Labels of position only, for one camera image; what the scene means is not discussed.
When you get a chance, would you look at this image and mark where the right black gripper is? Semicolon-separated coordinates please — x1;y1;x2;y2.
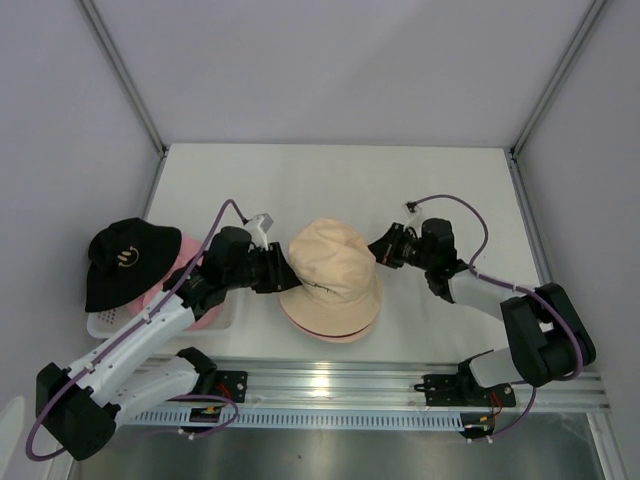
359;223;433;271

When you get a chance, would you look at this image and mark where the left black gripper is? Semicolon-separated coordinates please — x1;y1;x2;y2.
226;243;302;294

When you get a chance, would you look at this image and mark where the pink bucket hat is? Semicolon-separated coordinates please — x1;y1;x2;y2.
280;304;377;344

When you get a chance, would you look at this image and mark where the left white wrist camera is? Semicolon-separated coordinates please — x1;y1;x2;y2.
243;213;273;250

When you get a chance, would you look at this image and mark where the aluminium frame post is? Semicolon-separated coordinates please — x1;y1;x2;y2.
509;0;611;162
77;0;169;159

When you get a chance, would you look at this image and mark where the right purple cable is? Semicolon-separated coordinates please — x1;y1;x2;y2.
414;193;584;381

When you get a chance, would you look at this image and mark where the white slotted cable duct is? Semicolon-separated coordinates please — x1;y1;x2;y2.
128;406;464;432

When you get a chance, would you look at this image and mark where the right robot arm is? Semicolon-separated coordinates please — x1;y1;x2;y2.
369;218;596;404

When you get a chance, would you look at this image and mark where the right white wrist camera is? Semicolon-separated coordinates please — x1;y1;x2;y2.
403;201;425;232

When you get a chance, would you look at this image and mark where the black bucket hat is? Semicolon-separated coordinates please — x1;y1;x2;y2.
85;217;182;313

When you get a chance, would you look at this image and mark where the white plastic tray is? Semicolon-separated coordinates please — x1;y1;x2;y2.
87;274;234;340

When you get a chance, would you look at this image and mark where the aluminium rail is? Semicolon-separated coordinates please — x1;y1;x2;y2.
119;357;609;414

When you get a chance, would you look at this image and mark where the beige cap with script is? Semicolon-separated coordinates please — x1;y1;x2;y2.
279;218;383;317

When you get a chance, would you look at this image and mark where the left aluminium frame post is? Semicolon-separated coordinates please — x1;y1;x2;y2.
77;0;169;159

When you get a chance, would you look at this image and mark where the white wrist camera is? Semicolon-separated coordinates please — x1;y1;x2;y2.
243;213;273;250
403;201;425;232

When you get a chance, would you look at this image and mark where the right aluminium frame post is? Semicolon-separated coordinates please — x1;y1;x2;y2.
509;0;611;162

